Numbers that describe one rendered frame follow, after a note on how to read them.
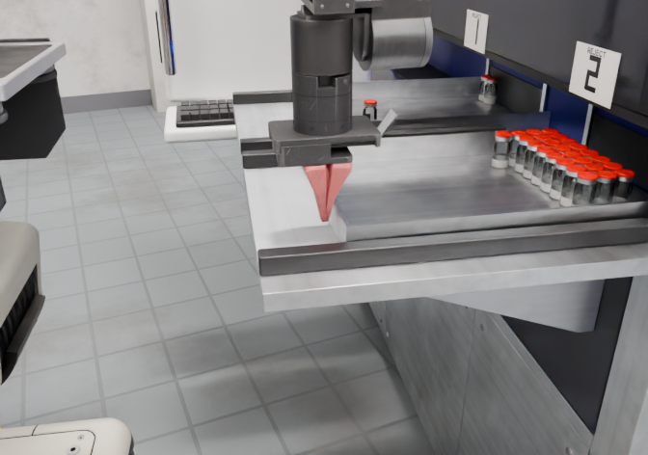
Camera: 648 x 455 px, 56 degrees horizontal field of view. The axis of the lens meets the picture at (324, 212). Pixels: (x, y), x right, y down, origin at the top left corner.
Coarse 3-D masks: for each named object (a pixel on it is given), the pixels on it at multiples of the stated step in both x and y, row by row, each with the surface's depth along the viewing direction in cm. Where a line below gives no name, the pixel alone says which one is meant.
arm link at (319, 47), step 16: (304, 16) 53; (320, 16) 53; (336, 16) 53; (352, 16) 53; (368, 16) 54; (304, 32) 53; (320, 32) 52; (336, 32) 53; (352, 32) 55; (368, 32) 54; (304, 48) 54; (320, 48) 53; (336, 48) 53; (352, 48) 55; (368, 48) 55; (304, 64) 54; (320, 64) 54; (336, 64) 54; (352, 64) 56; (320, 80) 55
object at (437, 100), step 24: (360, 96) 114; (384, 96) 115; (408, 96) 116; (432, 96) 116; (456, 96) 116; (408, 120) 91; (432, 120) 91; (456, 120) 92; (480, 120) 93; (504, 120) 93; (528, 120) 94
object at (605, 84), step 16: (576, 48) 72; (592, 48) 69; (576, 64) 73; (592, 64) 70; (608, 64) 67; (576, 80) 73; (592, 80) 70; (608, 80) 67; (592, 96) 70; (608, 96) 67
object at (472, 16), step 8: (472, 16) 101; (480, 16) 98; (488, 16) 95; (472, 24) 101; (480, 24) 98; (472, 32) 101; (480, 32) 98; (472, 40) 101; (480, 40) 98; (472, 48) 101; (480, 48) 98
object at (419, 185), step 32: (384, 160) 83; (416, 160) 84; (448, 160) 84; (480, 160) 84; (352, 192) 73; (384, 192) 73; (416, 192) 73; (448, 192) 73; (480, 192) 73; (512, 192) 73; (544, 192) 73; (352, 224) 65; (384, 224) 58; (416, 224) 59; (448, 224) 59; (480, 224) 60; (512, 224) 61; (544, 224) 61
